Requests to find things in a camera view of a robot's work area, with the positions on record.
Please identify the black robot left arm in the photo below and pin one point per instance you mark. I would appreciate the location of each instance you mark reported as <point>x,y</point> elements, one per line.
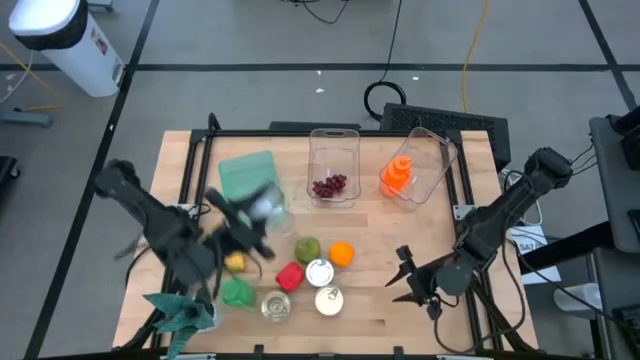
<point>150,215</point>

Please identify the black metal beam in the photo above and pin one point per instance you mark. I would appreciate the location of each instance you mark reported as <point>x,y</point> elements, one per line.
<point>570,247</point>

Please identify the black equipment piece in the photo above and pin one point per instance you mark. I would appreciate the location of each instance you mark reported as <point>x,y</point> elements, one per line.
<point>7,167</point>

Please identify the teal plastic tray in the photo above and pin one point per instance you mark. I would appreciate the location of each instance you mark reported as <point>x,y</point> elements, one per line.
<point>247,172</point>

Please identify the dark gray desk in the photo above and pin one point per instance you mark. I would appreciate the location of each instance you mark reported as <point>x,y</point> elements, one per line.
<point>612,200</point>

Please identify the salmon can blue label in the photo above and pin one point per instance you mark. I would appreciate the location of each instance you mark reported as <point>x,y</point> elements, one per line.
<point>275,305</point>
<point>329,300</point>

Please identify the red grapes bunch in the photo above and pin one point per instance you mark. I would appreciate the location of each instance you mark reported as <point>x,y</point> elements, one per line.
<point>327,187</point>

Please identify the gray stand base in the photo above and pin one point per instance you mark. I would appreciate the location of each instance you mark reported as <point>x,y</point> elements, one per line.
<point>25,119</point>

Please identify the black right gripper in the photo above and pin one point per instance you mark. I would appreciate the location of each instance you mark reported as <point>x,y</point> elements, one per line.
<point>427,282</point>

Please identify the yellow toy vegetable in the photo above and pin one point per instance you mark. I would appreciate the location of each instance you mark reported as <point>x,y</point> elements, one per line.
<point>235,262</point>

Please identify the teal cloth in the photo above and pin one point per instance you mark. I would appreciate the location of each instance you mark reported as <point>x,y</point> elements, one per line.
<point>182,315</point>

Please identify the black aluminium rig frame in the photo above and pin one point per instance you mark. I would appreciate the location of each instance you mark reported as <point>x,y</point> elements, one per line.
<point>240,133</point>

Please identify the gray caster base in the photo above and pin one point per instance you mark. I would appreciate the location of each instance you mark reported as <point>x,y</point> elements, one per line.
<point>102,5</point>

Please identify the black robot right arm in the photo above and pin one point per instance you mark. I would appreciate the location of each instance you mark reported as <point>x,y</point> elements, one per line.
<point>500,215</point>

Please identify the green squeeze bottle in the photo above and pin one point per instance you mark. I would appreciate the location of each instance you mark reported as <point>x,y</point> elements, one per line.
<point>238,293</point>

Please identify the orange fruit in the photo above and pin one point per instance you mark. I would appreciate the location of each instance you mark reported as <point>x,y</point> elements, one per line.
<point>341,254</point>

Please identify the translucent plastic cup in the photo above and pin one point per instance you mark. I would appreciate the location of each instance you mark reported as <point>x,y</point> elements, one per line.
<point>575,300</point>

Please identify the white paper sign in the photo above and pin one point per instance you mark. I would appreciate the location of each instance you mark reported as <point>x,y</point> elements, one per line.
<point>530,246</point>

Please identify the gray cabinet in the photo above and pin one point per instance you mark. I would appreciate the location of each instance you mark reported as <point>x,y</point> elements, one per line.
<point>615,280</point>

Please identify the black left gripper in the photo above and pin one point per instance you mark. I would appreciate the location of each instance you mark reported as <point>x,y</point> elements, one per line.
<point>245,237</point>

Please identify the green pear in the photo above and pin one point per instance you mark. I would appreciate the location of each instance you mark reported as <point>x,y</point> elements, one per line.
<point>307,250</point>

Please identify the silver metal bracket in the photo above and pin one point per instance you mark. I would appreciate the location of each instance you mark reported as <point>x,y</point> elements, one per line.
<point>462,212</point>

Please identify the white trash bin black bag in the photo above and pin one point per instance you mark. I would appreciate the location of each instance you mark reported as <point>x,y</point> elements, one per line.
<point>65,45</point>

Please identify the red bell pepper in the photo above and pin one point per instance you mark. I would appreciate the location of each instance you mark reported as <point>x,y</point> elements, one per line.
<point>290,277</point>

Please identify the orange squeeze bottle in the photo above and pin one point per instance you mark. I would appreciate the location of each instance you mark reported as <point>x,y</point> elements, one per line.
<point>397,177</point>

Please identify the black desk device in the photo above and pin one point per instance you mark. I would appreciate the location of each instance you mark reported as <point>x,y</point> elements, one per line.
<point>629,135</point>

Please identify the clear plastic bin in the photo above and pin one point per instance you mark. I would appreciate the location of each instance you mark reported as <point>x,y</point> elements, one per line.
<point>334,160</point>
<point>430,160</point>

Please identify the black table clamp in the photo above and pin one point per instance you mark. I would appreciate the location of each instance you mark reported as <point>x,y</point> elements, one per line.
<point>398,352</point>
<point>258,351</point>

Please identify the metal food can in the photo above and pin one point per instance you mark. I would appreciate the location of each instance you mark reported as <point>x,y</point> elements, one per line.
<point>319,272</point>

